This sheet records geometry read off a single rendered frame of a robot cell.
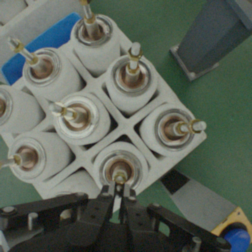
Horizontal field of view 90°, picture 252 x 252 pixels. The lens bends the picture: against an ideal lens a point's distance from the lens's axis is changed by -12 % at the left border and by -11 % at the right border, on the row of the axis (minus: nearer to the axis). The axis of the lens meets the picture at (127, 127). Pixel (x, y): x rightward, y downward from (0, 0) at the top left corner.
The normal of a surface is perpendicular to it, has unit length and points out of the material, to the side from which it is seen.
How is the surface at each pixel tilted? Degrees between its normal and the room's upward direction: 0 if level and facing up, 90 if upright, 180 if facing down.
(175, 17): 0
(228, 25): 90
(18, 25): 90
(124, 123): 0
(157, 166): 0
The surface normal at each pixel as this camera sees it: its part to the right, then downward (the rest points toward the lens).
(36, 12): 0.62, 0.78
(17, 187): 0.02, -0.06
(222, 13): -0.87, 0.49
